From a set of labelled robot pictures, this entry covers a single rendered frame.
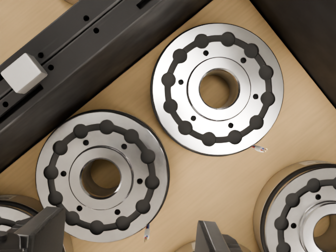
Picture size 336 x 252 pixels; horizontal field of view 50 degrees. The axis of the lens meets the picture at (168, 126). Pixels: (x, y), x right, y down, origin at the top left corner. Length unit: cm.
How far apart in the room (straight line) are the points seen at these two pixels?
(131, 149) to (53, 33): 11
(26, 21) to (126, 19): 14
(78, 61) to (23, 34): 13
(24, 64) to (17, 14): 13
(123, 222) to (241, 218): 10
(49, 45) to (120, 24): 4
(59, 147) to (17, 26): 11
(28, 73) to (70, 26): 4
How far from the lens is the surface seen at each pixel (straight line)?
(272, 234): 30
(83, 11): 22
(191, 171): 31
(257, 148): 28
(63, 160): 28
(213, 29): 28
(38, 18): 33
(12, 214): 30
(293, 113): 32
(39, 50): 22
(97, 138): 28
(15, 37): 33
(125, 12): 21
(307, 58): 32
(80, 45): 21
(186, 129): 28
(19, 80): 21
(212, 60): 27
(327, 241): 34
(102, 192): 30
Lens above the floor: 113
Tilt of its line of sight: 88 degrees down
